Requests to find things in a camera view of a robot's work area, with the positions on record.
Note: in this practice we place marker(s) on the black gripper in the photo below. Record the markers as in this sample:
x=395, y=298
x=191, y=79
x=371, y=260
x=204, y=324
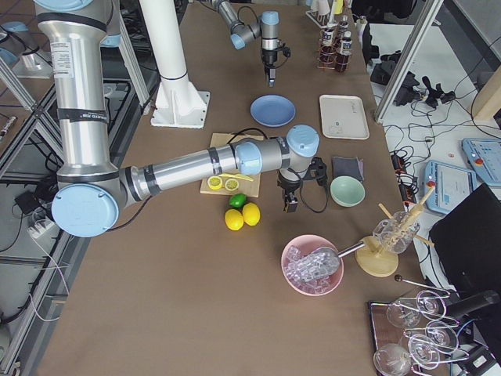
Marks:
x=268, y=59
x=288, y=182

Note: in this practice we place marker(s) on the blue round plate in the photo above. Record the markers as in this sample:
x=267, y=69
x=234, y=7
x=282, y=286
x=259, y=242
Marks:
x=273, y=111

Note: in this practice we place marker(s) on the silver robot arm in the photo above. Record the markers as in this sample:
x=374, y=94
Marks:
x=265, y=28
x=92, y=190

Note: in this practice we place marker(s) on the yellow lemon far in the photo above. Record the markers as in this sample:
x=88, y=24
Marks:
x=251, y=214

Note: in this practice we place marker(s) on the yellow lemon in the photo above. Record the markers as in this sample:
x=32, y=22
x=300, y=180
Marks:
x=251, y=214
x=233, y=219

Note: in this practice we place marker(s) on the pink bowl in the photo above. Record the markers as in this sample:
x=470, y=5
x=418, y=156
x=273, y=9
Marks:
x=307, y=244

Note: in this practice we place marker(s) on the wooden cutting board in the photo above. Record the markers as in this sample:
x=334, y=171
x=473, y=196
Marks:
x=250, y=189

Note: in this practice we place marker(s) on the green lime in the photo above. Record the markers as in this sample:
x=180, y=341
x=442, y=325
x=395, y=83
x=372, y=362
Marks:
x=238, y=200

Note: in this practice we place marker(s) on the yellow plastic knife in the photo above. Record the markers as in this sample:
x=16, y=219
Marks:
x=237, y=176

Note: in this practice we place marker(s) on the green bowl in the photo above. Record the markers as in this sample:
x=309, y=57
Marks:
x=347, y=191

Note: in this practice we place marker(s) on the dark drink bottle lower left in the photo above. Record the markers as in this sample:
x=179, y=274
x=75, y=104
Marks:
x=326, y=55

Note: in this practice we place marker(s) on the dark drink bottle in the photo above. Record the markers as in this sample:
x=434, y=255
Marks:
x=344, y=53
x=326, y=55
x=342, y=26

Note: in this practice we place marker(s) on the yellow lemon near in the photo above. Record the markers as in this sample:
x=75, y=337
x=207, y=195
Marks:
x=233, y=219

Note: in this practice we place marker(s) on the lemon slice lower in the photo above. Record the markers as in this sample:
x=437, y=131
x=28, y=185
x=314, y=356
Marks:
x=231, y=184

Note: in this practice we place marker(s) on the metal ice scoop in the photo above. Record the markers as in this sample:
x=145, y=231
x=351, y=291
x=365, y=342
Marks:
x=320, y=263

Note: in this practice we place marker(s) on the dark drink bottle lower right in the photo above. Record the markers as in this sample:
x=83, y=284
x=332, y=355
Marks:
x=344, y=53

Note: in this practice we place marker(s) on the grey folded cloth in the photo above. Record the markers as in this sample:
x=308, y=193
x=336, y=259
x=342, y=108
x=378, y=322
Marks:
x=348, y=166

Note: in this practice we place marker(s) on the lemon half upper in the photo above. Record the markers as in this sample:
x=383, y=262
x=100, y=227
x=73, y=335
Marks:
x=215, y=182

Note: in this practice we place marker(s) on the cream rabbit tray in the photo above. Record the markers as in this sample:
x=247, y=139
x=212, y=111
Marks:
x=343, y=117

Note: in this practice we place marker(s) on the dark drink bottle upper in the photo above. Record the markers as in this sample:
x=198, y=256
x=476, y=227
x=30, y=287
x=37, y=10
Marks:
x=342, y=26

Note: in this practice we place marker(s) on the clear glass mug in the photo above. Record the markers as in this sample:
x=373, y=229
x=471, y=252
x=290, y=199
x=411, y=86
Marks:
x=392, y=236

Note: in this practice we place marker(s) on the blue teach pendant near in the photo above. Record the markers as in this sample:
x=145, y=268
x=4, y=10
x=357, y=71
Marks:
x=452, y=184

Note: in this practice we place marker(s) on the blue teach pendant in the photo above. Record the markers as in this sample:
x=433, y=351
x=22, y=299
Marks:
x=483, y=156
x=452, y=184

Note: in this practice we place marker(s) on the wine glass rack tray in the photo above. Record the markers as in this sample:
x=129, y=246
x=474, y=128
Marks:
x=414, y=335

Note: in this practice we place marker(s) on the blue teach pendant far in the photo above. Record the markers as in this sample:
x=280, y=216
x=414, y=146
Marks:
x=483, y=156

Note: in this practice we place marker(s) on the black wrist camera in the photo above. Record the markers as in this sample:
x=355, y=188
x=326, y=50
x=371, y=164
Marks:
x=317, y=171
x=285, y=50

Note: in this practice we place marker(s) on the copper wire bottle rack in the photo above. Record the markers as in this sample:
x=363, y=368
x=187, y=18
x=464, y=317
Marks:
x=336, y=46

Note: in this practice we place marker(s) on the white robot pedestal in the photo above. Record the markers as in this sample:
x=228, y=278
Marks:
x=178, y=103

